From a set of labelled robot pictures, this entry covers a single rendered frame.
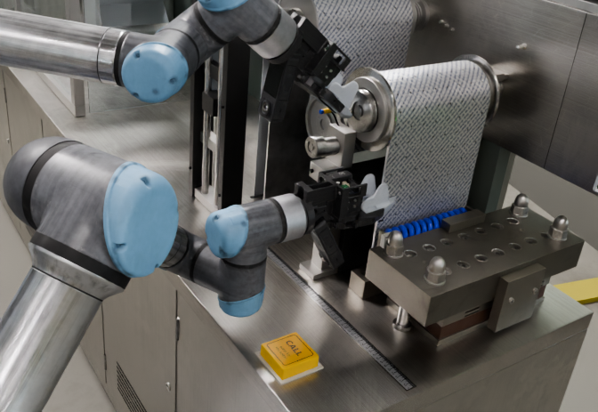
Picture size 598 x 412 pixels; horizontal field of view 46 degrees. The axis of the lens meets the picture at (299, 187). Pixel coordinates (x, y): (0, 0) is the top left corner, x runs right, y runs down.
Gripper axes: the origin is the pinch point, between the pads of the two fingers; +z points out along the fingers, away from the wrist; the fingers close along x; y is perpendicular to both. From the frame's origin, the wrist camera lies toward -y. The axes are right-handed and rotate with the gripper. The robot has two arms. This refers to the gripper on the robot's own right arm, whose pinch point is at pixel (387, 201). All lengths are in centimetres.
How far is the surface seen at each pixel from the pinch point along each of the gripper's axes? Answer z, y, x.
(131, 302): -29, -48, 52
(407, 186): 4.0, 2.3, -0.2
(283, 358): -28.0, -16.5, -11.3
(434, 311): -4.9, -9.2, -20.0
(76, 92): -25, -12, 102
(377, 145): -2.7, 10.8, 1.9
